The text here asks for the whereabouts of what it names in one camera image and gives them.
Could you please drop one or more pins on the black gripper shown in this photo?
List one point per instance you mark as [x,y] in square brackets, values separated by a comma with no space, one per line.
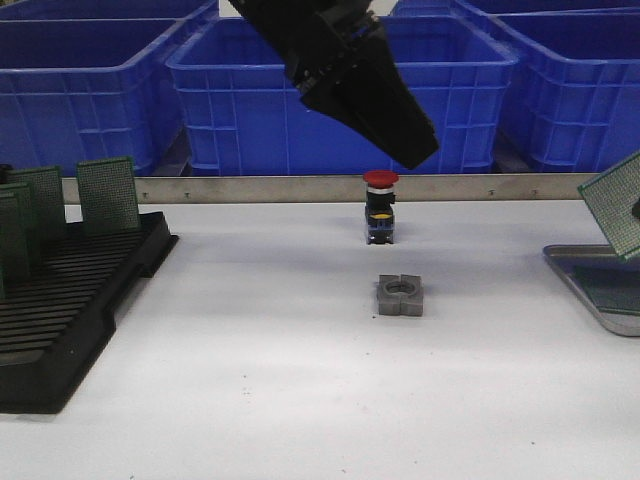
[336,53]

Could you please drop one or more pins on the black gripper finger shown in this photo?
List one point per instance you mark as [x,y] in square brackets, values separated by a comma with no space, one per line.
[636,210]

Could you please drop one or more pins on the green perforated circuit board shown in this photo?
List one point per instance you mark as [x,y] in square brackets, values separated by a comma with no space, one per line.
[32,247]
[12,241]
[610,196]
[610,290]
[47,200]
[107,195]

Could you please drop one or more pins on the silver metal tray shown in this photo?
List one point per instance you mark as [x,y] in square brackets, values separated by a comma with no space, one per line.
[564,258]

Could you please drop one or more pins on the black slotted board rack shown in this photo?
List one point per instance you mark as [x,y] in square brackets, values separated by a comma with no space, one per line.
[55,324]

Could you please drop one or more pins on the far right blue crate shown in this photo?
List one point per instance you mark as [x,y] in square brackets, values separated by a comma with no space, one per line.
[481,8]

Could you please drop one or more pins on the right blue plastic crate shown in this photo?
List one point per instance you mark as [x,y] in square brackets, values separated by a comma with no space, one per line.
[573,101]

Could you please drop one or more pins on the blue plastic crate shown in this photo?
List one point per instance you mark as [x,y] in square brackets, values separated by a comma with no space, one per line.
[244,118]
[74,90]
[573,101]

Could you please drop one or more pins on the red emergency stop button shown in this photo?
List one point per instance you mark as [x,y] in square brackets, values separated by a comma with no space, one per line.
[379,214]

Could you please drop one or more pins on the center blue plastic crate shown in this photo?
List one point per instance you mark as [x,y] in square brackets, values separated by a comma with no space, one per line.
[244,118]

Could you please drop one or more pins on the grey metal clamp block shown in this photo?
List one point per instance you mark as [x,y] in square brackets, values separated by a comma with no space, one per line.
[400,295]

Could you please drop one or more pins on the left blue plastic crate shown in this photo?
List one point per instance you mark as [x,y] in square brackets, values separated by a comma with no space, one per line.
[74,90]

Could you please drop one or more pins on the steel table edge rail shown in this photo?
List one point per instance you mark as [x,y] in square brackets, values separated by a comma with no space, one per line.
[351,188]

